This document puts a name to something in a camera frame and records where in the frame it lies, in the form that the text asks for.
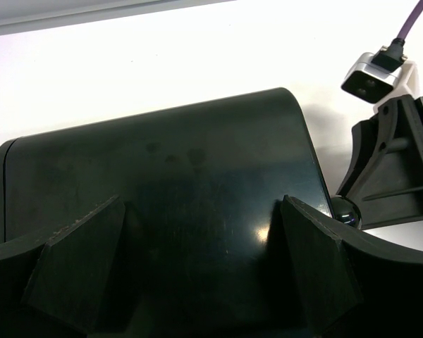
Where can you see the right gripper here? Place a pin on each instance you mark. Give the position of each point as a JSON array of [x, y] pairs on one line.
[[385, 176]]

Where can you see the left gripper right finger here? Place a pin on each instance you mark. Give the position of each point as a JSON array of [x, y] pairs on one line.
[[352, 284]]

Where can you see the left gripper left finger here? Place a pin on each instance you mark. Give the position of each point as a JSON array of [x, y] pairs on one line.
[[53, 280]]

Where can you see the pink top drawer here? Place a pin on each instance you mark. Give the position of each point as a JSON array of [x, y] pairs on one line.
[[345, 211]]

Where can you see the black drawer cabinet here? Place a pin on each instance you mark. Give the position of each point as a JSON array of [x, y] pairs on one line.
[[202, 251]]

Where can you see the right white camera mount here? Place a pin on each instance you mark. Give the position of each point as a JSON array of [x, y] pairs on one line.
[[375, 85]]

